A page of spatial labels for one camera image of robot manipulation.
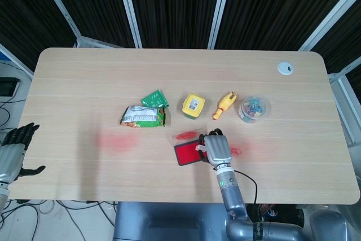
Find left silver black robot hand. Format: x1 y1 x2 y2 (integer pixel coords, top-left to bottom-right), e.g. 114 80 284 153
0 122 47 184

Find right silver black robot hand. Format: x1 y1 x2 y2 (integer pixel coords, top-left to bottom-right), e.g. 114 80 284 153
197 128 234 169

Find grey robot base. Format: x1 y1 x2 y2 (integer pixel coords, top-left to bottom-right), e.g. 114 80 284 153
113 201 235 241

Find red ink pad clear lid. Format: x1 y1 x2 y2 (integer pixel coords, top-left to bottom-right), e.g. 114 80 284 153
171 128 210 167

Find yellow rubber chicken toy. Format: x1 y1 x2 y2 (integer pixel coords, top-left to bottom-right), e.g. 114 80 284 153
212 91 238 121

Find green box yellow lid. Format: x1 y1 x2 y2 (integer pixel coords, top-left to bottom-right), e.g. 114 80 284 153
180 93 206 120

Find clear jar of binder clips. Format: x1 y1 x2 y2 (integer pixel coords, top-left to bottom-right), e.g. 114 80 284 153
237 95 272 125

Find black device on floor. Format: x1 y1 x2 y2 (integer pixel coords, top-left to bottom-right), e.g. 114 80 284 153
0 77 22 98

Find green tea packet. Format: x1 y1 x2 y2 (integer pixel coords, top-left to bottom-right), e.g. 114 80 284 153
140 89 170 108

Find green silver snack bag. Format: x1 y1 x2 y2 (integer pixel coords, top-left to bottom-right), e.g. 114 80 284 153
117 104 168 129

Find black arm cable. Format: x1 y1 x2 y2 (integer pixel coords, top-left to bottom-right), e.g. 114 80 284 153
232 169 261 219

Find black floor cables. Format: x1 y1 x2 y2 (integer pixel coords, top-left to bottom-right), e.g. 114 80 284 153
0 199 117 241

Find white round cable grommet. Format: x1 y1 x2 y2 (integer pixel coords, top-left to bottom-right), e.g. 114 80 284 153
276 61 295 76

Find white partition post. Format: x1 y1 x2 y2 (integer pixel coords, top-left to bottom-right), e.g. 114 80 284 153
208 0 235 50
34 0 83 39
298 0 361 51
113 0 143 49

